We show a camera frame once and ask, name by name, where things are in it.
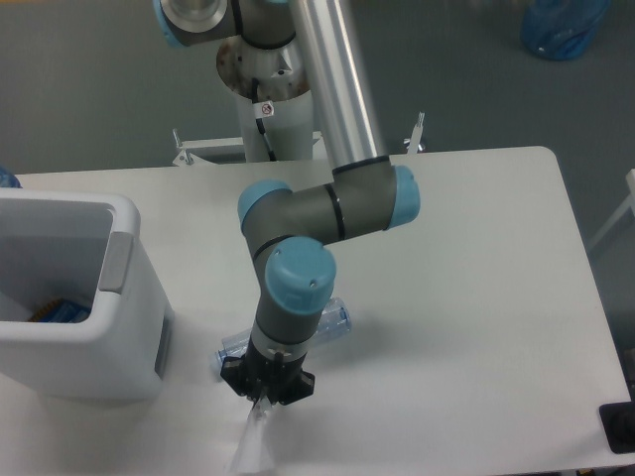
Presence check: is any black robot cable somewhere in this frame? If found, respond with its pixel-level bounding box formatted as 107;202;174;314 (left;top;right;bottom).
250;76;278;162

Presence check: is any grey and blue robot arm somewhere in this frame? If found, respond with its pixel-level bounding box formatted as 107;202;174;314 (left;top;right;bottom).
154;1;421;406

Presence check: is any blue object at left edge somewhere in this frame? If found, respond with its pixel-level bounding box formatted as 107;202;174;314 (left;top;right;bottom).
0;167;22;188

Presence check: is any blue trash in can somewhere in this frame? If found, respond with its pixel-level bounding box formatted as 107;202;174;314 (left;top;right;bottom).
28;298;91;323

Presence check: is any white plastic trash can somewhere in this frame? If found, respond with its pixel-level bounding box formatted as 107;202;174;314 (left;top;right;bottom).
1;188;174;400

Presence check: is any black clamp at table edge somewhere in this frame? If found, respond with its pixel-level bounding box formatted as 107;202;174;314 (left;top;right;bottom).
599;402;634;454

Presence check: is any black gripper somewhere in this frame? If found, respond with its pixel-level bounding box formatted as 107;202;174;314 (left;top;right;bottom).
220;342;315;406

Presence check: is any white furniture frame right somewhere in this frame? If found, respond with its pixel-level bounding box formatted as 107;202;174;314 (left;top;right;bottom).
586;169;634;255

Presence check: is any clear plastic water bottle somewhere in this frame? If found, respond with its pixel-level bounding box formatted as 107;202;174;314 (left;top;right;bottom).
210;297;352;380

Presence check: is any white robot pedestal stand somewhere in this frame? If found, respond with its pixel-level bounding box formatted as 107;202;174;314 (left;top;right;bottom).
170;24;428;168

